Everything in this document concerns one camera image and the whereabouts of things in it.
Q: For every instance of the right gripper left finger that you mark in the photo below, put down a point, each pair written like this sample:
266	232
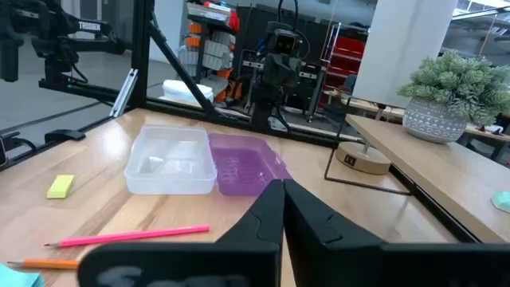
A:
263	223

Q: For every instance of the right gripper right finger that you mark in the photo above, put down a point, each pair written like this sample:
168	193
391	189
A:
315	239

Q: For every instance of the pink pencil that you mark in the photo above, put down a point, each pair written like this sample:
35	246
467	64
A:
127	236

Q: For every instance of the yellow-green eraser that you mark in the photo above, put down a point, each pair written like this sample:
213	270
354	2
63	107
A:
60	186

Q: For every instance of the orange pencil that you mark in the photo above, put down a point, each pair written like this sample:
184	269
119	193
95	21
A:
48	264

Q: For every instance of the teal sticky note pad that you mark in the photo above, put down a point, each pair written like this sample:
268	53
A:
18	278

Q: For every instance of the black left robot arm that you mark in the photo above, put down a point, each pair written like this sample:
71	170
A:
267	103

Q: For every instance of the black Trossen-labelled robot arm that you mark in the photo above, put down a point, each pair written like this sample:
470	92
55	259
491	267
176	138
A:
89	26

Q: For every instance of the purple plastic pencil box lid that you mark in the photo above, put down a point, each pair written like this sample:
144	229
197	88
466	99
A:
243	165

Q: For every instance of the red shelf cart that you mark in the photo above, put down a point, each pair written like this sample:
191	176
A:
346	56

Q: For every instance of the rack with orange grey bins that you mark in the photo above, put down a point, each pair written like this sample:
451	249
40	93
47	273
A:
211	48

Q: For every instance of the white round container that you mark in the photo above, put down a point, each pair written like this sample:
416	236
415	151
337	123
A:
185	91

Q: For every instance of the clear plastic pencil box base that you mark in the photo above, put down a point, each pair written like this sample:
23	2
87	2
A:
170	159

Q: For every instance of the white-shade lamp wooden base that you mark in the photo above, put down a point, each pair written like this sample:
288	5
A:
402	48

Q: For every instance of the wooden shelf black metal legs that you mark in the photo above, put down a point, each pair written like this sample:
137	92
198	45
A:
438	175

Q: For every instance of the silver aluminium extrusion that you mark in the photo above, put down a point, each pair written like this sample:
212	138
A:
124	92

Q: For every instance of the green plant in patterned pot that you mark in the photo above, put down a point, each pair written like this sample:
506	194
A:
450	91

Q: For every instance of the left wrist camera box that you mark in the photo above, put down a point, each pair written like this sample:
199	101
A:
285	40

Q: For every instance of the black metal table frame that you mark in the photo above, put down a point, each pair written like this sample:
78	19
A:
142	60

